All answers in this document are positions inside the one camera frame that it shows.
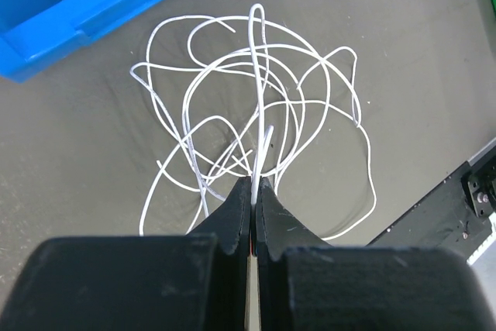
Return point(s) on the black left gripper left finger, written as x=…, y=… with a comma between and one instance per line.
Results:
x=230, y=222

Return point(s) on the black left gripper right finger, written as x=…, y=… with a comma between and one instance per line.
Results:
x=277, y=228

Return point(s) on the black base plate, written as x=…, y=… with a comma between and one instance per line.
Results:
x=457, y=215

